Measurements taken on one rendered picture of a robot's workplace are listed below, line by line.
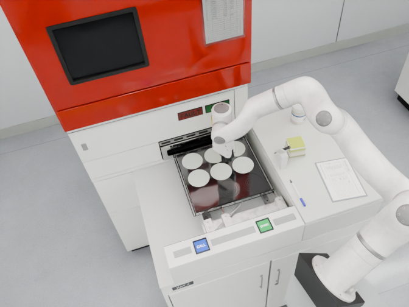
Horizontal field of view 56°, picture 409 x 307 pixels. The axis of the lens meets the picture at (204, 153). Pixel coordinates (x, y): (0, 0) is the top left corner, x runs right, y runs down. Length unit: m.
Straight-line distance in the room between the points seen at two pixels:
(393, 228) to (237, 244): 0.55
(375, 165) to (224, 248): 0.61
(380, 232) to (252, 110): 0.62
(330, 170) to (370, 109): 1.83
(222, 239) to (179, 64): 0.69
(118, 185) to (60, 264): 0.94
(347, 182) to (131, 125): 0.96
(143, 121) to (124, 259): 1.18
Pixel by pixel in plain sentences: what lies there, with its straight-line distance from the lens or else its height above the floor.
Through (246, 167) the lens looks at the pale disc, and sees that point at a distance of 1.80.
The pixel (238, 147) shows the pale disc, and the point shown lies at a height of 0.90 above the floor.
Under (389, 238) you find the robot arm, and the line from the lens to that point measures 1.38.
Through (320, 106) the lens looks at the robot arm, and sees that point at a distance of 1.37.
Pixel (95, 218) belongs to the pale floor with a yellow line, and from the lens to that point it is 2.89.
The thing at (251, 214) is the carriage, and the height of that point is 0.88.
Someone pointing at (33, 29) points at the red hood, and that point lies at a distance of 1.41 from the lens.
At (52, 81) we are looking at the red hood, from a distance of 1.51.
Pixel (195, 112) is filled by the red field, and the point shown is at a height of 1.10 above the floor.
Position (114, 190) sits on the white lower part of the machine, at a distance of 2.06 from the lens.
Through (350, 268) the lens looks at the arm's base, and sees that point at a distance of 1.44.
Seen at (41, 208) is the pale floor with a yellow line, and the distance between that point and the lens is 3.11.
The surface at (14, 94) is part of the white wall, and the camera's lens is 3.48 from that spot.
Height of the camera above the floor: 2.31
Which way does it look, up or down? 49 degrees down
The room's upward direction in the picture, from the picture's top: 7 degrees counter-clockwise
